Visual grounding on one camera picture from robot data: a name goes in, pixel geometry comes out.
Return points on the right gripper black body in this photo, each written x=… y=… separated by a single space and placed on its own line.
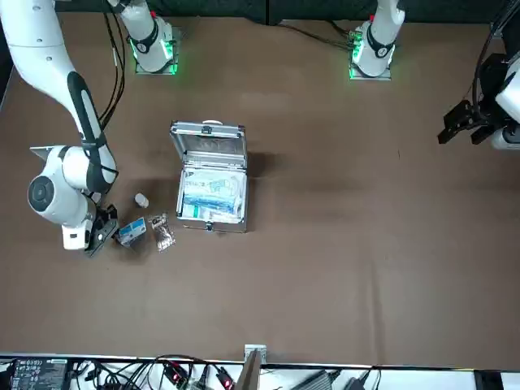
x=92 y=219

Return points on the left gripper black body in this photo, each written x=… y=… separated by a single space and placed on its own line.
x=493 y=81

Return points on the blue white gloves packet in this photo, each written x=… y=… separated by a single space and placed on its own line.
x=134 y=231

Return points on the small white medicine bottle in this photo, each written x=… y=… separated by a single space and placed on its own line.
x=141 y=201

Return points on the clear iodophor cotton swab packet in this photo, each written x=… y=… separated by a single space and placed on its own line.
x=162 y=233

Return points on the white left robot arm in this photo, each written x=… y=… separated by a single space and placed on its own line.
x=380 y=44

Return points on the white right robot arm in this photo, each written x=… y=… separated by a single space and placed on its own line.
x=36 y=53

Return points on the silver aluminium medical kit case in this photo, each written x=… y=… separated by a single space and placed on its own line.
x=211 y=142

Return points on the white packet green print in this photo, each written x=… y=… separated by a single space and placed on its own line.
x=195 y=214

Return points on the blue mask pack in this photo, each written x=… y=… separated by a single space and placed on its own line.
x=211 y=203

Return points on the white packet teal print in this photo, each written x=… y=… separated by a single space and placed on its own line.
x=215 y=185

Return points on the black power adapter white label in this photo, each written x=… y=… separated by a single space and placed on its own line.
x=36 y=373

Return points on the red-lit black plug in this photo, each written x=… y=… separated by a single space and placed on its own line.
x=176 y=373
x=226 y=382

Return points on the black box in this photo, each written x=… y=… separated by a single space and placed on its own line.
x=487 y=382

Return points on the grey power adapter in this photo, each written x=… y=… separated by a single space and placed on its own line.
x=317 y=382

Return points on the aluminium camera post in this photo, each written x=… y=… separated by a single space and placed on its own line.
x=252 y=373

